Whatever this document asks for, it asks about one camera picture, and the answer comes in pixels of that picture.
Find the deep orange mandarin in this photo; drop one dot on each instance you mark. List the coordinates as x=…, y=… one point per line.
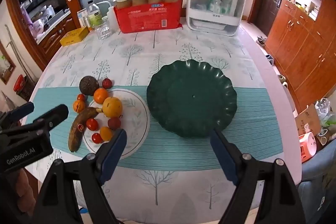
x=101, y=95

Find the dark brown avocado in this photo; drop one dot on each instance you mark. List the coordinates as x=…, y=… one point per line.
x=88, y=85

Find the small orange kumquat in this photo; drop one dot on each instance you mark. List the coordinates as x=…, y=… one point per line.
x=78, y=106

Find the large yellow orange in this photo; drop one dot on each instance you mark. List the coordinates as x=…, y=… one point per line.
x=112, y=106

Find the yellow box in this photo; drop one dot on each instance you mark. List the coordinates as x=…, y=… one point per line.
x=74, y=36

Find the white leaf print plate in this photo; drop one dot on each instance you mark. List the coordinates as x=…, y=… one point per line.
x=136, y=119

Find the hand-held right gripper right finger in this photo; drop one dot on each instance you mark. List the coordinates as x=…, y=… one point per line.
x=223, y=155

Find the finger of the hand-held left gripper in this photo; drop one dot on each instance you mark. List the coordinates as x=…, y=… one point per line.
x=53, y=114
x=26, y=109

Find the clear ribbed glass cup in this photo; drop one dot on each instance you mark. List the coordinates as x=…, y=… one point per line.
x=103, y=31

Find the red cherry tomato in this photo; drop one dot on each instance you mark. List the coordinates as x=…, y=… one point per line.
x=96, y=138

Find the tree print tablecloth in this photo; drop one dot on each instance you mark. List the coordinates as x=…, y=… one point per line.
x=131, y=56

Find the grey shoe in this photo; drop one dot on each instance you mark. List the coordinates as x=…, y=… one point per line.
x=270, y=58

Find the small yellow orange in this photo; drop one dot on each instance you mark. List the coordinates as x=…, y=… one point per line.
x=106, y=134

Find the brown overripe banana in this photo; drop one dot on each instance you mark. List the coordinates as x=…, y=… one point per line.
x=78, y=132

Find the red basket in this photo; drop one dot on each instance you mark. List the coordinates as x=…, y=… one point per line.
x=19, y=85

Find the white squeeze bottle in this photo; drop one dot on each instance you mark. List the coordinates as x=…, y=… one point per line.
x=113, y=18

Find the red paper cup package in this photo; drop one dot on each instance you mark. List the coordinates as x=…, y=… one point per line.
x=147, y=19

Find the blue grey chair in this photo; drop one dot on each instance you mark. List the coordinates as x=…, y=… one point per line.
x=317, y=187

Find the wooden wall cabinet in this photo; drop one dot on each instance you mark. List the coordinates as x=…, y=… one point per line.
x=302, y=43

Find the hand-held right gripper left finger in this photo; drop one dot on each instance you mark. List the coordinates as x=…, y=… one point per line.
x=115, y=150

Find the dark shoe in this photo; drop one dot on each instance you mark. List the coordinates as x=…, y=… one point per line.
x=261, y=40

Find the red lychee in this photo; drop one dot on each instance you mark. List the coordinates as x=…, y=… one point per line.
x=114, y=123

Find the kitchen counter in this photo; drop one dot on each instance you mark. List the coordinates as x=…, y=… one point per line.
x=55, y=20

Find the orange white appliance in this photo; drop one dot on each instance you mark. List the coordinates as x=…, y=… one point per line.
x=307, y=146

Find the small red fruit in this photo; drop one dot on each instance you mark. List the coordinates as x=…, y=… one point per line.
x=106, y=83

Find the wooden picture frame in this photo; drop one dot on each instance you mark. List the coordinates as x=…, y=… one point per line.
x=5, y=66

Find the pale slipper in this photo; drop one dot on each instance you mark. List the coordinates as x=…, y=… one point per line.
x=283, y=80

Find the dark green scalloped plate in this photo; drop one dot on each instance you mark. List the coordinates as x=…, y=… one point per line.
x=183, y=108

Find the clear green label bottle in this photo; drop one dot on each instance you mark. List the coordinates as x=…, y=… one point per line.
x=94, y=18

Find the small white box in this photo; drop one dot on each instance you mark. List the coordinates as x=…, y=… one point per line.
x=80, y=14

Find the cardboard box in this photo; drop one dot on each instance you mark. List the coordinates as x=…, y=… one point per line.
x=307, y=119

